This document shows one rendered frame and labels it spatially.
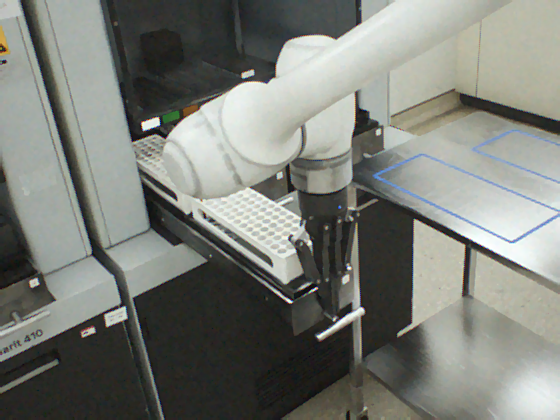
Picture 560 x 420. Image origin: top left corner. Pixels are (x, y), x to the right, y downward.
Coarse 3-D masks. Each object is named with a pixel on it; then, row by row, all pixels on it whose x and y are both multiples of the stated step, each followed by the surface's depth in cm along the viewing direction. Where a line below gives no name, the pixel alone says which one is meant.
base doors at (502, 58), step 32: (544, 0) 303; (480, 32) 339; (512, 32) 323; (544, 32) 309; (480, 64) 346; (512, 64) 330; (544, 64) 315; (480, 96) 354; (512, 96) 337; (544, 96) 322
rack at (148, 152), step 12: (132, 144) 147; (144, 144) 147; (156, 144) 146; (144, 156) 141; (156, 156) 141; (144, 168) 137; (156, 168) 136; (144, 180) 140; (156, 180) 143; (168, 180) 130; (156, 192) 137; (168, 192) 138; (180, 192) 126; (180, 204) 129
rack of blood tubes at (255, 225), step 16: (240, 192) 123; (256, 192) 123; (192, 208) 125; (208, 208) 119; (224, 208) 119; (240, 208) 118; (256, 208) 118; (272, 208) 117; (208, 224) 121; (224, 224) 116; (240, 224) 114; (256, 224) 113; (272, 224) 113; (288, 224) 113; (224, 240) 118; (240, 240) 119; (256, 240) 108; (272, 240) 108; (256, 256) 111; (272, 256) 105; (288, 256) 104; (272, 272) 108; (288, 272) 105
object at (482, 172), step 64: (448, 128) 150; (512, 128) 147; (384, 192) 127; (448, 192) 125; (512, 192) 123; (512, 256) 106; (448, 320) 174; (512, 320) 172; (384, 384) 157; (448, 384) 154; (512, 384) 153
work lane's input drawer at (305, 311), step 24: (144, 192) 140; (168, 216) 131; (192, 216) 127; (192, 240) 126; (216, 240) 119; (216, 264) 121; (240, 264) 113; (264, 288) 108; (288, 288) 104; (312, 288) 105; (288, 312) 104; (312, 312) 107; (360, 312) 108
